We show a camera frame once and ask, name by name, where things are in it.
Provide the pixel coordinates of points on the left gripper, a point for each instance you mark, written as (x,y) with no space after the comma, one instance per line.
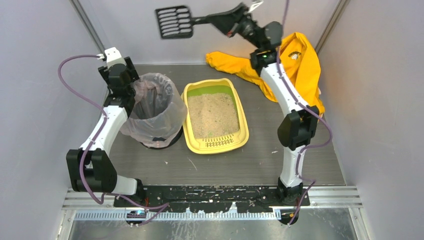
(131,69)

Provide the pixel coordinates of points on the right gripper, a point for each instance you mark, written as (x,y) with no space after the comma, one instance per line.
(232,21)

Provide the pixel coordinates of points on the black litter scoop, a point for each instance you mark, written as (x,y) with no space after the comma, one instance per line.
(176,22)

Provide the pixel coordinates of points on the bin with pink bag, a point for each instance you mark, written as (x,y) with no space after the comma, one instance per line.
(157,117)

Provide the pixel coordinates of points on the yellow green litter box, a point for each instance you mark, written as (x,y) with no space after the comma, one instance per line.
(214,145)

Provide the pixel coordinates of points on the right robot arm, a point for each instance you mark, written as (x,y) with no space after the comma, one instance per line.
(299,124)

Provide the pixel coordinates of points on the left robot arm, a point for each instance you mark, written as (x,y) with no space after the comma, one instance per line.
(89,166)

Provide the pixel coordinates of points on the cat litter sand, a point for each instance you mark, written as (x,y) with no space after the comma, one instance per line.
(213,115)

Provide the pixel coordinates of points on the yellow sweatshirt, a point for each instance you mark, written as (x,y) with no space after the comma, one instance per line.
(300,62)

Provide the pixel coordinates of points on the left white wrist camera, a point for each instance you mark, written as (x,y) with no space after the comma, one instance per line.
(111,56)

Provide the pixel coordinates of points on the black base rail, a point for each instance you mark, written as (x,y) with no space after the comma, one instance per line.
(214,199)

